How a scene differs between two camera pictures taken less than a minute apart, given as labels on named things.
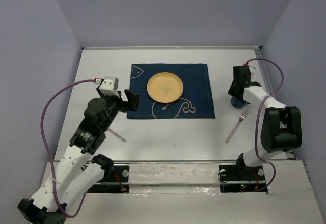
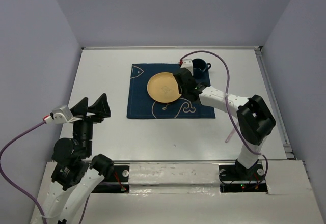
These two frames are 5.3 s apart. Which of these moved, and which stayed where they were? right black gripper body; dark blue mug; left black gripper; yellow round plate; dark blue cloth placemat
Moved: right black gripper body; left black gripper; dark blue mug
Stayed: dark blue cloth placemat; yellow round plate
